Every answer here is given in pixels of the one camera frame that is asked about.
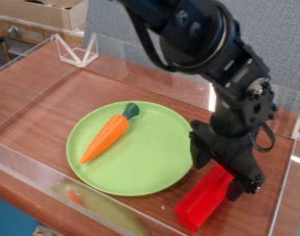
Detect cardboard box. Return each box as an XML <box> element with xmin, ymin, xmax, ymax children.
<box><xmin>0</xmin><ymin>0</ymin><xmax>87</xmax><ymax>31</ymax></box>

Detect red plastic block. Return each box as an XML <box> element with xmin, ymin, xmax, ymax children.
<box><xmin>174</xmin><ymin>165</ymin><xmax>233</xmax><ymax>232</ymax></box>

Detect clear acrylic tray enclosure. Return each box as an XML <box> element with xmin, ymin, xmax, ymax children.
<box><xmin>0</xmin><ymin>40</ymin><xmax>300</xmax><ymax>236</ymax></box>

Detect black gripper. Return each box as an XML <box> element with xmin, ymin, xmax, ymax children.
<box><xmin>189</xmin><ymin>120</ymin><xmax>265</xmax><ymax>201</ymax></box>

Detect green round plate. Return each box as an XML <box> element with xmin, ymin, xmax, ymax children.
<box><xmin>66</xmin><ymin>101</ymin><xmax>193</xmax><ymax>196</ymax></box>

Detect wooden cabinet with knob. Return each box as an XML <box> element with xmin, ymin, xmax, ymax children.
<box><xmin>0</xmin><ymin>16</ymin><xmax>84</xmax><ymax>59</ymax></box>

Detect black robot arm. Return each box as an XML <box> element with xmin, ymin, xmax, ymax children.
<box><xmin>118</xmin><ymin>0</ymin><xmax>277</xmax><ymax>201</ymax></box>

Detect clear acrylic triangle bracket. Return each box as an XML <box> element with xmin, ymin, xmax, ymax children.
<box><xmin>52</xmin><ymin>34</ymin><xmax>99</xmax><ymax>68</ymax></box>

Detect orange toy carrot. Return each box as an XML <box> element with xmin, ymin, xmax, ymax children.
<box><xmin>80</xmin><ymin>103</ymin><xmax>139</xmax><ymax>164</ymax></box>

